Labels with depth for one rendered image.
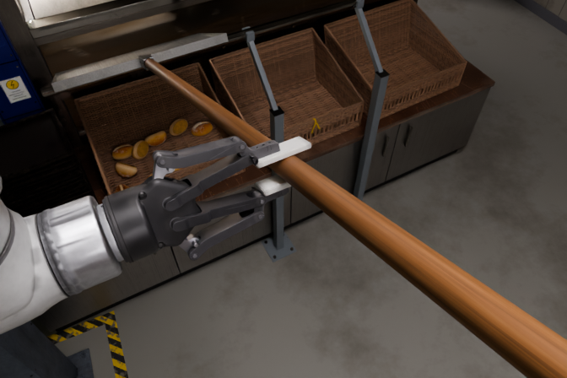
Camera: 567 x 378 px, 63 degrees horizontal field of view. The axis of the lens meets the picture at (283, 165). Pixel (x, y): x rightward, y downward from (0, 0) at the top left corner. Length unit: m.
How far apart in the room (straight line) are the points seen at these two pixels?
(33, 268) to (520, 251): 2.50
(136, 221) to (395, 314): 1.97
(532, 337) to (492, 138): 2.97
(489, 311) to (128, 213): 0.33
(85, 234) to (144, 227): 0.05
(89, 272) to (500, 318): 0.36
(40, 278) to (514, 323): 0.39
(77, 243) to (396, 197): 2.37
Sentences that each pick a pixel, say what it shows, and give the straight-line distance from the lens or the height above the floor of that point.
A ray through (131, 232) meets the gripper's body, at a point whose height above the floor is 1.73.
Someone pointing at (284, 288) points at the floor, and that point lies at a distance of 2.36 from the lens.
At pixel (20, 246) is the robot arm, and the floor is 1.76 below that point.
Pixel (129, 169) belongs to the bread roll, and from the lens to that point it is 2.04.
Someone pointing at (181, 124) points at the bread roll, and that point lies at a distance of 2.19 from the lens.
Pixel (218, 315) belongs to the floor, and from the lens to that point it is 2.32.
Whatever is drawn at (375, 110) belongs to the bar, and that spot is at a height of 0.78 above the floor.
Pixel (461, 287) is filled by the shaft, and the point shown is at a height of 1.84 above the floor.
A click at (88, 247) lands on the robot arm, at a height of 1.73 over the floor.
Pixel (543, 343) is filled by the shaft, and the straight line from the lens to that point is 0.30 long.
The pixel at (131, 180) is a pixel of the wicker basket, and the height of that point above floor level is 0.59.
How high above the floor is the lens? 2.11
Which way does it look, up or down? 49 degrees down
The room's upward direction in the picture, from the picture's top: straight up
